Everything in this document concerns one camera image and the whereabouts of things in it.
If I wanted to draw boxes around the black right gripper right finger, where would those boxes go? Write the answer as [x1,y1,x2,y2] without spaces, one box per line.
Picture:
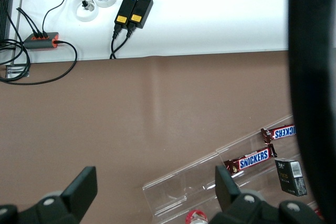
[206,165,327,224]

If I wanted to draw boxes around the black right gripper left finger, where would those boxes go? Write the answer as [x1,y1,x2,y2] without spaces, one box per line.
[0,165,99,224]

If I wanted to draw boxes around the Snickers chocolate bar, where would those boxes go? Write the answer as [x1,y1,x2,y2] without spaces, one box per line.
[223,144,278,178]
[260,124,296,143]

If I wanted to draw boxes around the clear acrylic stepped shelf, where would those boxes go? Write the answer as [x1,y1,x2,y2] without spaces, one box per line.
[142,113,323,224]

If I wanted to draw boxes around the red lidded snack cup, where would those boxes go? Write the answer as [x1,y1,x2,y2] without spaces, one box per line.
[185,209,209,224]

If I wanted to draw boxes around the small black box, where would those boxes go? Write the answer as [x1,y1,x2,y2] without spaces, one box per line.
[274,157,308,197]

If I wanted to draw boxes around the grey orange USB hub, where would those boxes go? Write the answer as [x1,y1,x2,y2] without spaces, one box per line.
[23,31,61,50]

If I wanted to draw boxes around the black power adapter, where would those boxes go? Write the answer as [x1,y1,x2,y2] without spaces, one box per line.
[114,0,138,29]
[128,0,154,29]

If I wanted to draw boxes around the black ribbed device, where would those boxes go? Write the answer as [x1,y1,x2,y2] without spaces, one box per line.
[0,0,15,42]

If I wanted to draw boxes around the black hub loop cable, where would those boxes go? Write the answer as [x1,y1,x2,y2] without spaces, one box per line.
[0,39,78,86]

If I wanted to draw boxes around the silver cable clamp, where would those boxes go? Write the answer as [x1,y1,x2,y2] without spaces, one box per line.
[5,63,30,79]

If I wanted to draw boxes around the black adapter output cables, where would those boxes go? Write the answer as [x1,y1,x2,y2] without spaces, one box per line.
[109,23,133,60]

